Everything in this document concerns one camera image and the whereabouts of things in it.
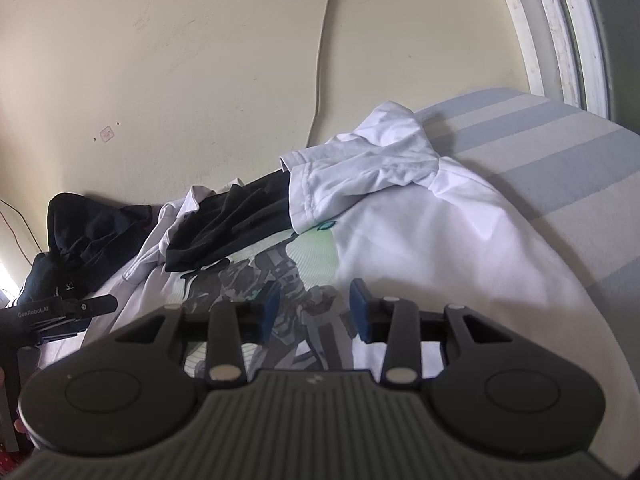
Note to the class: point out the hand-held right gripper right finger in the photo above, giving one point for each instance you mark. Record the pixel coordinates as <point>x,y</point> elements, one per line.
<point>359,310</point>

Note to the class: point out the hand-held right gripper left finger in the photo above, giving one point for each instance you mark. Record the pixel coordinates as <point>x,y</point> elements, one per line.
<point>270,310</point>

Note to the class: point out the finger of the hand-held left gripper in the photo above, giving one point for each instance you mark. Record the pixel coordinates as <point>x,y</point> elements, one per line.
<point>97,304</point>

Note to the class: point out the white printed t-shirt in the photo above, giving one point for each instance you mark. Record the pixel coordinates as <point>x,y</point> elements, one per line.
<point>425,240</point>

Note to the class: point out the navy clothing with white logo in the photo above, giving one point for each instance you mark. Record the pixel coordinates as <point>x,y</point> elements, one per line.
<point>47,280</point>

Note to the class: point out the black garment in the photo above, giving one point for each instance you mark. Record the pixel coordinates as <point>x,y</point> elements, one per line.
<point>230,225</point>

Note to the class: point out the blue striped bed sheet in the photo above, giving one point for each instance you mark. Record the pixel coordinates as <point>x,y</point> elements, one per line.
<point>565,160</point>

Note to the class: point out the small pink wall sticker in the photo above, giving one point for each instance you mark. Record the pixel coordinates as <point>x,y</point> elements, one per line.
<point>107,134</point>

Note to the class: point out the white window frame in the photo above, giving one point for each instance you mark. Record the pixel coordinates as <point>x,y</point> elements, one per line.
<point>560,35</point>

